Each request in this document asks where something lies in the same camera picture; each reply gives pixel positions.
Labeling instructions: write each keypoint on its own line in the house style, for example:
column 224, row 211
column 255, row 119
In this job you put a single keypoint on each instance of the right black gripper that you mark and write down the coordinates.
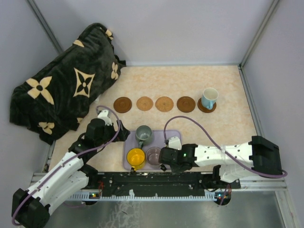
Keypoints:
column 176, row 170

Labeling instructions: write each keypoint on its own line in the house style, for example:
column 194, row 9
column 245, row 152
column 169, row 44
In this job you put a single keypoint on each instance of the black floral plush blanket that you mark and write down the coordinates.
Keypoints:
column 57, row 98

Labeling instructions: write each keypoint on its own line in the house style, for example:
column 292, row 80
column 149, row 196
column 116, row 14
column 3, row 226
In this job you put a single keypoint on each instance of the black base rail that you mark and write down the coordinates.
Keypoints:
column 149, row 184

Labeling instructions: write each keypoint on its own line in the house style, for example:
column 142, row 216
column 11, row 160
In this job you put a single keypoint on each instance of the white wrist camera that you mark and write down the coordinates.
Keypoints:
column 174, row 143
column 105, row 116

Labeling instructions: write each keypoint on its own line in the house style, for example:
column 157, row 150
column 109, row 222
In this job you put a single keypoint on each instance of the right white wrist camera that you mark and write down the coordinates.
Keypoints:
column 174, row 143

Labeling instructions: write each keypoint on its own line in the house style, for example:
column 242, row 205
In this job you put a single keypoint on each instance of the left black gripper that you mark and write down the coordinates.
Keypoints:
column 123, row 134

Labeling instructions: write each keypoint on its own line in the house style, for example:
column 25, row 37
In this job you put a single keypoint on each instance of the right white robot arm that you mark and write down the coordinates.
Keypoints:
column 256, row 157

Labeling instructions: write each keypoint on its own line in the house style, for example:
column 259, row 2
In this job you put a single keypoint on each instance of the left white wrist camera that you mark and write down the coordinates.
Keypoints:
column 105, row 116

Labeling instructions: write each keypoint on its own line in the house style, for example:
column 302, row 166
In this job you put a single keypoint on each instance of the grey green mug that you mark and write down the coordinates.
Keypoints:
column 144, row 136

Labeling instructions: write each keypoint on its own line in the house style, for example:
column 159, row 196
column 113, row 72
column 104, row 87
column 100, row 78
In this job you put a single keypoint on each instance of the woven coaster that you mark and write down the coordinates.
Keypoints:
column 144, row 103
column 164, row 104

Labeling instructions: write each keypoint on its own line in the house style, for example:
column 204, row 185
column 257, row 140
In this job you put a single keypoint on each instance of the yellow mug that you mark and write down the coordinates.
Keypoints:
column 136, row 158

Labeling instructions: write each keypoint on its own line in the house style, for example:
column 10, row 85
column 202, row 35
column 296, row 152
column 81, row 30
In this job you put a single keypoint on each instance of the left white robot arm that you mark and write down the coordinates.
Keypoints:
column 33, row 207

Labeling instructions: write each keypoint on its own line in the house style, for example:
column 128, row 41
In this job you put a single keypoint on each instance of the lavender plastic tray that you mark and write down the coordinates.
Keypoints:
column 158, row 141

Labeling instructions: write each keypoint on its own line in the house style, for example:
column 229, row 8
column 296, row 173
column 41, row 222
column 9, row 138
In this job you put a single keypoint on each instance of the aluminium frame rail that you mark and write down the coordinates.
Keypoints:
column 219, row 196

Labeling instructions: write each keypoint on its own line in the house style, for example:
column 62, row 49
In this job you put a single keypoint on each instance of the light blue mug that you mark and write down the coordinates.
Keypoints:
column 209, row 98

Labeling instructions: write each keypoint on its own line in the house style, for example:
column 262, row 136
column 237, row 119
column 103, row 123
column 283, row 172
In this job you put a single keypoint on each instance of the mauve purple mug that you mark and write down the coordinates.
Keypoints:
column 152, row 158

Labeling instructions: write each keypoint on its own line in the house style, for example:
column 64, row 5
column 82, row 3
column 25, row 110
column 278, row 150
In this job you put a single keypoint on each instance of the dark wooden coaster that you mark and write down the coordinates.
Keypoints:
column 122, row 104
column 205, row 110
column 186, row 104

